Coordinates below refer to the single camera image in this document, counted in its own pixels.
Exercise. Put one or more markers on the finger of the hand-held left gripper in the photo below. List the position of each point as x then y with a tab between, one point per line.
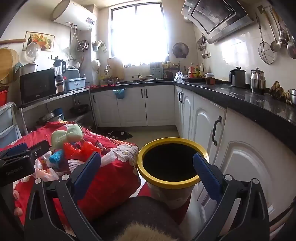
38	148
16	148

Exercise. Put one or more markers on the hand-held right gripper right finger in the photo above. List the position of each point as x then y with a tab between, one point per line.
208	176

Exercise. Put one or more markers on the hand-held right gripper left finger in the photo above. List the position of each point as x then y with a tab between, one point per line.
86	176

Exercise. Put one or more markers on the blue foam net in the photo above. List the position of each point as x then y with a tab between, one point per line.
56	158

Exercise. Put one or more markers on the small dark snack wrapper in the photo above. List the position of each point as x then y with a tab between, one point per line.
100	145

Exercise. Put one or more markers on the yellow rimmed trash bin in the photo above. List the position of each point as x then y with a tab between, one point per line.
168	197

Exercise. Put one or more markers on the grey plastic drawer unit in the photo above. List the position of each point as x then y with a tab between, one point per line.
8	125

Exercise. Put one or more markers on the red floral cloth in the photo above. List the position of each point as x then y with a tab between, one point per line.
111	185

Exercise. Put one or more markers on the steel pot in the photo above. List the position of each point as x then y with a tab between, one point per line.
47	117

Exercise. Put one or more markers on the white kitchen cabinets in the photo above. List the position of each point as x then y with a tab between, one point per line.
242	162

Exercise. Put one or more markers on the blue container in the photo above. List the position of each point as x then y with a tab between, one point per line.
59	113

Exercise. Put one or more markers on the black floor mat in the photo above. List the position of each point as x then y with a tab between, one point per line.
118	134

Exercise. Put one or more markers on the red bucket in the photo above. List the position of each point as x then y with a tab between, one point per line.
3	97

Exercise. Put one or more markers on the black pan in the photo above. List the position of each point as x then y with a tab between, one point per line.
79	109

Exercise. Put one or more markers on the person's grey fur-trimmed garment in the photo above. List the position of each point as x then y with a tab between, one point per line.
138	208

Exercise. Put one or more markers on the black microwave oven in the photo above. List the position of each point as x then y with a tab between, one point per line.
37	85

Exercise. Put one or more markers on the steel shelf table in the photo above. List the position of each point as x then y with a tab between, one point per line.
69	92

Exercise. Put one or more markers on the black blender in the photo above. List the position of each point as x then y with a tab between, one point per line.
60	81

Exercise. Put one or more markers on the grey plastic storage box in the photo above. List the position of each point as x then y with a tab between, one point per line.
75	83

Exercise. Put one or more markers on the bamboo sieve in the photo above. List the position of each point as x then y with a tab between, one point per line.
8	63

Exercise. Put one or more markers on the black stone countertop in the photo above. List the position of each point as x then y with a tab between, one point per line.
231	92

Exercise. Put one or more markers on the blue hanging bag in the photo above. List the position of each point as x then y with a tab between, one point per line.
119	93

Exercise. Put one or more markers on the brown jar white lid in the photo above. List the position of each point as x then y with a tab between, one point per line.
210	78

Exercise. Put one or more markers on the white round appliance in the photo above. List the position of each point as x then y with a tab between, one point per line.
96	64

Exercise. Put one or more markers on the dark grey kettle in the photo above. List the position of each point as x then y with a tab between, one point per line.
238	77

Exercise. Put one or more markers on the white plastic bag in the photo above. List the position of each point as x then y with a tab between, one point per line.
179	76

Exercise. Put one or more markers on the steel faucet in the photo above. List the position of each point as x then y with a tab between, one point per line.
107	69

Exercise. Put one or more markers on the stainless steel kettle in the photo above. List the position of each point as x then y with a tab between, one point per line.
257	81

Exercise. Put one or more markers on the brown cloth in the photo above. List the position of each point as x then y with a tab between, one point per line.
278	91

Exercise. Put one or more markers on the beige cutting board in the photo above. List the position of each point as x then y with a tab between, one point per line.
115	67

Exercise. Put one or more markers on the grey small drawer box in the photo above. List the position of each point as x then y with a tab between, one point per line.
156	70

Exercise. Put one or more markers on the white water heater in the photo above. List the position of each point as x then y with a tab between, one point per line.
71	15

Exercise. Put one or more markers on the steel slotted ladle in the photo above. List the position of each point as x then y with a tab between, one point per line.
275	45

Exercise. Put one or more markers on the kitchen window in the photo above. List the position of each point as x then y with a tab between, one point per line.
138	34

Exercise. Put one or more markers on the steel spoon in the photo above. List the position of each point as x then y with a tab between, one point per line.
283	37

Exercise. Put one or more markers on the steel range hood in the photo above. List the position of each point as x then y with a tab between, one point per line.
215	16

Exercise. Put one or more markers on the fruit wall poster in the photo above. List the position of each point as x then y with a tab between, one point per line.
44	38

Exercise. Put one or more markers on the round black wall fan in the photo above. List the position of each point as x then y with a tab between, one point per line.
180	49

